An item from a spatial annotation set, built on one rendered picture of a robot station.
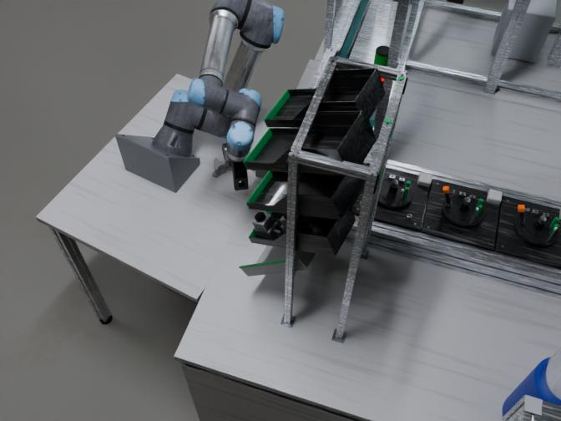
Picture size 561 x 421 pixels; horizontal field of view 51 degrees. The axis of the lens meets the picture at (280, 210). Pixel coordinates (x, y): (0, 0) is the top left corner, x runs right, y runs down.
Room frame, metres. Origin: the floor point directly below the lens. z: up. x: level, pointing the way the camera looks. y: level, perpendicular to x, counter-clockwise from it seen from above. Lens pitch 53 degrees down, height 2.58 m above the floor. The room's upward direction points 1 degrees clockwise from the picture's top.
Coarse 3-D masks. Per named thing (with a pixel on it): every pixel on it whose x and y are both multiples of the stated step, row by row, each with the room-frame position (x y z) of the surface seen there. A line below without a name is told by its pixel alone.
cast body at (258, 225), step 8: (256, 216) 0.95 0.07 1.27; (264, 216) 0.95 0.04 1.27; (272, 216) 0.96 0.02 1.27; (256, 224) 0.94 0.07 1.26; (264, 224) 0.93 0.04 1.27; (272, 224) 0.94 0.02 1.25; (256, 232) 0.94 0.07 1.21; (264, 232) 0.92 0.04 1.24; (272, 232) 0.92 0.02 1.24; (280, 232) 0.92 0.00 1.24
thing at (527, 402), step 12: (528, 396) 0.36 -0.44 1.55; (516, 408) 0.35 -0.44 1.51; (528, 408) 0.34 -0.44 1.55; (540, 408) 0.34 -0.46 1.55; (552, 408) 0.34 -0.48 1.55; (504, 420) 0.35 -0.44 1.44; (516, 420) 0.33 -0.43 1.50; (528, 420) 0.32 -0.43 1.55; (540, 420) 0.32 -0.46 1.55; (552, 420) 0.32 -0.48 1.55
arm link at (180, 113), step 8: (176, 96) 1.59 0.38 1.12; (184, 96) 1.59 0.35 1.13; (176, 104) 1.57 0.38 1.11; (184, 104) 1.57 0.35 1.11; (192, 104) 1.57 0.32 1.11; (168, 112) 1.57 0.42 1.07; (176, 112) 1.55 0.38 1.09; (184, 112) 1.55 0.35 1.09; (192, 112) 1.55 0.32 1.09; (200, 112) 1.56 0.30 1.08; (168, 120) 1.54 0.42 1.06; (176, 120) 1.53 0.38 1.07; (184, 120) 1.53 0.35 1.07; (192, 120) 1.54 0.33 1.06; (200, 120) 1.54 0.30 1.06; (184, 128) 1.52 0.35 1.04; (192, 128) 1.53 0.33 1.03; (200, 128) 1.54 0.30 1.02
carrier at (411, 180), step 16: (384, 176) 1.36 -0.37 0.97; (400, 176) 1.36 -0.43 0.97; (416, 176) 1.36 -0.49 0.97; (384, 192) 1.27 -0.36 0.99; (400, 192) 1.27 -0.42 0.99; (416, 192) 1.28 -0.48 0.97; (352, 208) 1.21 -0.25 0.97; (384, 208) 1.21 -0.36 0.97; (400, 208) 1.21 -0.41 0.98; (416, 208) 1.21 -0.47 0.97; (400, 224) 1.15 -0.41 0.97; (416, 224) 1.15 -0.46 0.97
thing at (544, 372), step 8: (560, 352) 0.56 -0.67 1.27; (552, 360) 0.56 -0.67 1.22; (560, 360) 0.54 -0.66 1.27; (544, 368) 0.56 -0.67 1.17; (552, 368) 0.54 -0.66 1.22; (560, 368) 0.53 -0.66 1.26; (544, 376) 0.54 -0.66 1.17; (552, 376) 0.53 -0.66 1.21; (560, 376) 0.52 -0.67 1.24; (544, 384) 0.53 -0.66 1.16; (552, 384) 0.51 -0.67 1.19; (560, 384) 0.50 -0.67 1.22; (544, 392) 0.51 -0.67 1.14; (552, 392) 0.50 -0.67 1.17; (560, 392) 0.49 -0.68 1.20; (552, 400) 0.49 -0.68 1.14; (560, 400) 0.48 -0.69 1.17
